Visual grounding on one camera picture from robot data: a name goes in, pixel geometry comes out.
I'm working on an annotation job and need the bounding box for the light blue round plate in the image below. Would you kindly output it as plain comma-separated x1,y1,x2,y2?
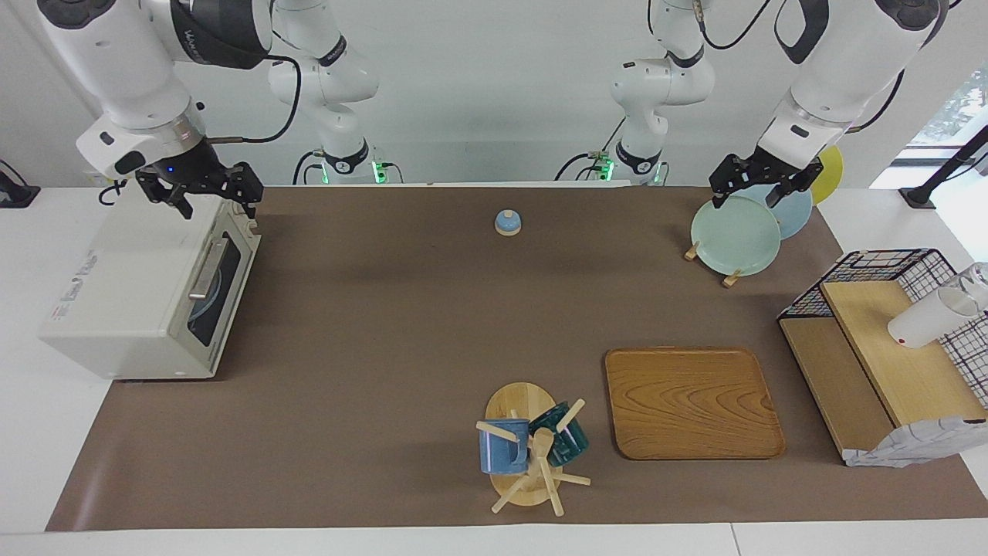
188,263,226,329

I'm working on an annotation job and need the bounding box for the white toaster oven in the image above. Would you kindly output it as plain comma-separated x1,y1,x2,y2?
39,189,263,381

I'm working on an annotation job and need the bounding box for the blue plate in rack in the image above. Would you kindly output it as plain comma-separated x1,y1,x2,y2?
749,184,814,240

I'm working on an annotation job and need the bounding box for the pale green plate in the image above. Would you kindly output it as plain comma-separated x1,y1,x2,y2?
691,195,782,277

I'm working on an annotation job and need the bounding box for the wooden plate rack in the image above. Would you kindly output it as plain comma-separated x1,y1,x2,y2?
684,241,742,288

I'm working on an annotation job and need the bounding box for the yellow plate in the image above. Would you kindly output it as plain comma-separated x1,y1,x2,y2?
810,145,844,205

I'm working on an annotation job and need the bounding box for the brown table mat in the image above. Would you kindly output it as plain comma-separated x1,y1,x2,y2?
45,185,988,532

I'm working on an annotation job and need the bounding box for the white cup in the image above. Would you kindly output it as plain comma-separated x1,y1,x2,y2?
888,287,980,350

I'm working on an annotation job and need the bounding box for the wooden serving tray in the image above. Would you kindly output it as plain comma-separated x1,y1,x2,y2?
604,347,787,461

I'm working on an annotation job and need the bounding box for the wooden two-tier shelf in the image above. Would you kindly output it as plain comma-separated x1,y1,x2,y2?
778,280,988,464

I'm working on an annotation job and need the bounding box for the clear glass cup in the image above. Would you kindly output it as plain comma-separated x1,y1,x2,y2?
949,263,988,310

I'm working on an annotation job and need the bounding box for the wooden mug tree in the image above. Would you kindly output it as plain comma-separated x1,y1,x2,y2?
475,382,592,517

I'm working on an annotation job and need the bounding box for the grey patterned cloth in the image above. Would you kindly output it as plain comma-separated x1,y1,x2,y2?
843,417,988,469

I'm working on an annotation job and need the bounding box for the dark green mug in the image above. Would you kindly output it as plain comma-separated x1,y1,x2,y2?
529,402,590,466

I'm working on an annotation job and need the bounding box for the blue mug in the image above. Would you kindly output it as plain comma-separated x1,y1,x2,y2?
479,419,532,475

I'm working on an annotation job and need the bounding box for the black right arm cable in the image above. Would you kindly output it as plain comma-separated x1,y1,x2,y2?
207,54,302,145

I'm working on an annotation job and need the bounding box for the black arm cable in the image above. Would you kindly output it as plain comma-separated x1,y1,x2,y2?
207,54,302,145
691,0,908,134

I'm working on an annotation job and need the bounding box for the black base cable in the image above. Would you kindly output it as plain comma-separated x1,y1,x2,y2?
556,116,628,181
292,149,325,186

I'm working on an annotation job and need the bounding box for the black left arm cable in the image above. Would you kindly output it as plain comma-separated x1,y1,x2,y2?
691,0,908,134

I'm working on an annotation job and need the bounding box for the black wire basket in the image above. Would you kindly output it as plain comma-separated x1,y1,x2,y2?
777,249,988,410

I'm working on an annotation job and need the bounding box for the black clamp mount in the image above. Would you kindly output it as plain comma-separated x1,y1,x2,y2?
0,160,41,209

